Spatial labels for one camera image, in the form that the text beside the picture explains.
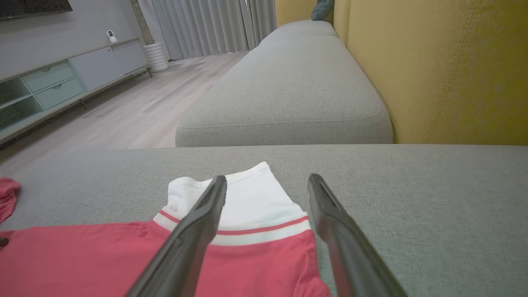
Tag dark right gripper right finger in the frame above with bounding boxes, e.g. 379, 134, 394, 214
308, 173, 409, 297

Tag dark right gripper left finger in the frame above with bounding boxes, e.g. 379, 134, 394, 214
125, 175, 228, 297

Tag red shirt with white cuffs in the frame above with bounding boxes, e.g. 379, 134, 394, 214
0, 162, 333, 297

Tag red shorts with white stripes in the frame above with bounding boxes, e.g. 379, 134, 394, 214
0, 177, 22, 224

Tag large grey sofa seat cushion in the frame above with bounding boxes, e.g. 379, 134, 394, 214
0, 144, 528, 297

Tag white ribbed planter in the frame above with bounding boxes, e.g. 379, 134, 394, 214
143, 40, 170, 73

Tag yellow sofa backrest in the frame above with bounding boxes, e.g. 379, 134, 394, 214
333, 0, 528, 146
275, 0, 318, 28

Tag pale green TV cabinet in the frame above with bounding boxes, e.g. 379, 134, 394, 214
0, 38, 153, 145

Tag grey pleated curtain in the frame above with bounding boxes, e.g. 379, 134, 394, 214
138, 0, 278, 61

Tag brown wooden trunk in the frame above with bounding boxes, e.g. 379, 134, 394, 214
130, 0, 156, 46

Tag blue-grey pillow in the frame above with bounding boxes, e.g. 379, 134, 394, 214
311, 0, 336, 21

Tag dark wall television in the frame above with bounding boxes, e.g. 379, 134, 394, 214
0, 0, 73, 21

